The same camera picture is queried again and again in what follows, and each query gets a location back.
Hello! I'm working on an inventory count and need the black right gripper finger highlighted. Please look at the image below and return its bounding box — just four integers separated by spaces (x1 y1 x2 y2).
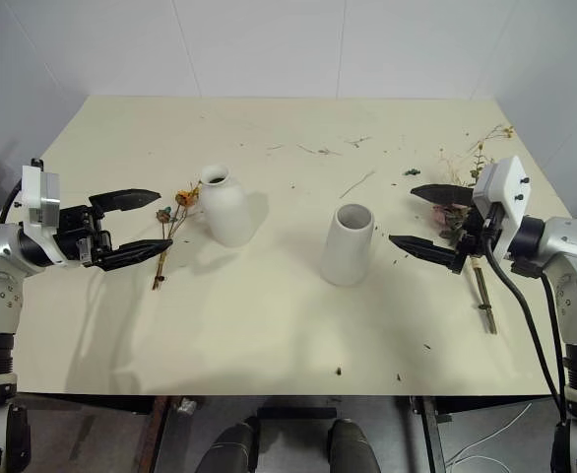
388 234 461 273
410 183 477 205

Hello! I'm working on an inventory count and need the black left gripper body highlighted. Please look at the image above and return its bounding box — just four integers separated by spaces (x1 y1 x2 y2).
53 204 116 270

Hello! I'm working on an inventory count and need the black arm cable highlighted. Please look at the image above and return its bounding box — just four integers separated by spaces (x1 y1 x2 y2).
0 180 25 226
510 259 571 423
481 224 565 418

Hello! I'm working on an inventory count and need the thin dry twig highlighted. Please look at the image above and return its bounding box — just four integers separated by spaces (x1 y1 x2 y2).
339 169 377 199

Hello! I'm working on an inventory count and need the dried orange flower bunch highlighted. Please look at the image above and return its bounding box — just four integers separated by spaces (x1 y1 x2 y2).
151 179 203 293

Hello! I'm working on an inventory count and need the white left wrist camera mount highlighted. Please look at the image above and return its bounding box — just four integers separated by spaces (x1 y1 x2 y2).
21 158 62 268

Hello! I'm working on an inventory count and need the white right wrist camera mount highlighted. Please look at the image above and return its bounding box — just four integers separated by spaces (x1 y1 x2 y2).
472 155 532 263

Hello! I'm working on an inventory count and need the dark rounded shape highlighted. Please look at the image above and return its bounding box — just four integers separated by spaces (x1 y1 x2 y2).
198 416 262 473
326 417 384 473

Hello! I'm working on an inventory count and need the thin white wire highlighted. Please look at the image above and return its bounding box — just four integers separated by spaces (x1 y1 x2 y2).
444 402 535 467

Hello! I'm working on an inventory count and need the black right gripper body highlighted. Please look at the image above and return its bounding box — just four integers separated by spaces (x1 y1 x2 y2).
452 206 500 276

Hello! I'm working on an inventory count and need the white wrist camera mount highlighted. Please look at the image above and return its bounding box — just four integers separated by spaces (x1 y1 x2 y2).
21 158 62 268
472 155 532 263

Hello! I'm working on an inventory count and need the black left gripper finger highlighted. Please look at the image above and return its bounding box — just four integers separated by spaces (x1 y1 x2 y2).
93 238 174 273
89 187 162 221

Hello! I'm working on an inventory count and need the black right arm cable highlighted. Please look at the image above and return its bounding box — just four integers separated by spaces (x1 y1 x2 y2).
510 259 571 423
481 224 565 418

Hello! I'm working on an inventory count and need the dried pink flower bunch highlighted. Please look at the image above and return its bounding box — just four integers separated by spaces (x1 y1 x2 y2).
432 124 517 337

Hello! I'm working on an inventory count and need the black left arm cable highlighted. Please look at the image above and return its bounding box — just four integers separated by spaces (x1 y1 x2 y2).
0 180 25 226

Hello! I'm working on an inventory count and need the white bottle-shaped ceramic vase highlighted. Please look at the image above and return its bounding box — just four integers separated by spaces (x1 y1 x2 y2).
200 164 252 248

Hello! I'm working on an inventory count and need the white cylindrical ceramic vase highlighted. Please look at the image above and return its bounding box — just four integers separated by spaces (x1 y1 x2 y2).
319 202 374 288

